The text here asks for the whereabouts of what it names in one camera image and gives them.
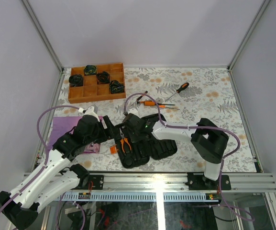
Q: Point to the black plastic tool case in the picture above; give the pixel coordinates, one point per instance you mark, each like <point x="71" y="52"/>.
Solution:
<point x="143" y="151"/>

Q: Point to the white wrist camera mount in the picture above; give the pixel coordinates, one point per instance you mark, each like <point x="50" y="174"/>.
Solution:
<point x="132" y="111"/>
<point x="89" y="111"/>

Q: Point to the orange handled utility knife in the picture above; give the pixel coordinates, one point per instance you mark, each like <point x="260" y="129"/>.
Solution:
<point x="152" y="103"/>

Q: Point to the large orange black screwdriver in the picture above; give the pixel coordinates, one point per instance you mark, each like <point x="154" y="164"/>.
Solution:
<point x="180" y="89"/>

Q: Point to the black rolled tape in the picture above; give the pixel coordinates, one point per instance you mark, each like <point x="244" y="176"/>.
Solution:
<point x="76" y="80"/>
<point x="103" y="77"/>
<point x="116" y="87"/>
<point x="90" y="70"/>

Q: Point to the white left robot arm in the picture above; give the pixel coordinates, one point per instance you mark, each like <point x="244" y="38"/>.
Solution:
<point x="23" y="204"/>

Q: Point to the black rolled tape right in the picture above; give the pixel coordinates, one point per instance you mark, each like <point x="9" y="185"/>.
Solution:
<point x="116" y="87"/>

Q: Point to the small orange black screwdriver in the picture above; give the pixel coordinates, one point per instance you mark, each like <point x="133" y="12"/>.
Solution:
<point x="140" y="97"/>

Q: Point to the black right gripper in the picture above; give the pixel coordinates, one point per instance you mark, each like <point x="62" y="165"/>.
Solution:
<point x="133" y="138"/>

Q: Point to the orange wooden compartment tray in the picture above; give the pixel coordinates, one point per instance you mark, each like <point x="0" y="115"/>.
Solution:
<point x="92" y="90"/>

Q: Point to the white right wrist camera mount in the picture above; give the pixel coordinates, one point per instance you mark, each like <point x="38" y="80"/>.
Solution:
<point x="132" y="111"/>

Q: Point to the orange handled pliers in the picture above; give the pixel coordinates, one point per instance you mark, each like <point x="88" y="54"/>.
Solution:
<point x="125" y="145"/>

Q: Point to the orange case latch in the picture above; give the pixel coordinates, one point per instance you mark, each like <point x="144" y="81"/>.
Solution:
<point x="113" y="150"/>

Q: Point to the thin orange precision screwdriver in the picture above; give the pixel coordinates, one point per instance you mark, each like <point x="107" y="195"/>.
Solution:
<point x="167" y="107"/>

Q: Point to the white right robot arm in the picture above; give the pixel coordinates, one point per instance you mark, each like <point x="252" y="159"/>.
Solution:
<point x="208" y="140"/>

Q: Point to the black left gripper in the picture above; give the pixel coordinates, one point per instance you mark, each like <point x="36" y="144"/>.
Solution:
<point x="107" y="133"/>

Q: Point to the black rolled tape left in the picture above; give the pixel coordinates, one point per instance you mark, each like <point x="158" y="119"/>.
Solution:
<point x="76" y="80"/>

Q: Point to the black rolled tape top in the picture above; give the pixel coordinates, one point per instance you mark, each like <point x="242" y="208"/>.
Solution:
<point x="90" y="70"/>

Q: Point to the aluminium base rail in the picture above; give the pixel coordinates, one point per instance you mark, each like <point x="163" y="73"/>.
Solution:
<point x="187" y="187"/>

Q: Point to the floral patterned table mat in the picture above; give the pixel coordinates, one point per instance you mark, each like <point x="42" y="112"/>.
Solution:
<point x="209" y="95"/>

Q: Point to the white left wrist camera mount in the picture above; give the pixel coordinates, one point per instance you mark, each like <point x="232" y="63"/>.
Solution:
<point x="89" y="111"/>

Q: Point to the black rolled tape middle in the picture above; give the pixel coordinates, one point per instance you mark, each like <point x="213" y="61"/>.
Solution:
<point x="103" y="77"/>

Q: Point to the purple folded cloth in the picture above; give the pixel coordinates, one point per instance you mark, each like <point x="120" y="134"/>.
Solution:
<point x="61" y="125"/>

